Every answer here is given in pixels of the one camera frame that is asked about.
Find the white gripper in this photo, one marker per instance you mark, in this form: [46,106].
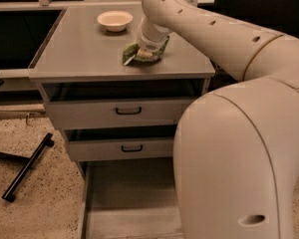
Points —
[151,44]

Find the green jalapeno chip bag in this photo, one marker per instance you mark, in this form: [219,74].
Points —
[130,53]

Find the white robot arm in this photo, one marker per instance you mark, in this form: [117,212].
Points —
[236,149]

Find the grey drawer cabinet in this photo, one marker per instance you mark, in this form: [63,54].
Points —
[79,49]

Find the grey top drawer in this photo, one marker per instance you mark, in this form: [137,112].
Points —
[87,105]

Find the grey middle drawer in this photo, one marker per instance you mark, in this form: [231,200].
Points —
[120,143]

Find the grey open bottom drawer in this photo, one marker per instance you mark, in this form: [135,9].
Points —
[129,199]

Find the white bowl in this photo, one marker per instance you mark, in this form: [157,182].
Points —
[115,21]

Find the black office chair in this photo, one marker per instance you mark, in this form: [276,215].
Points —
[280,15]

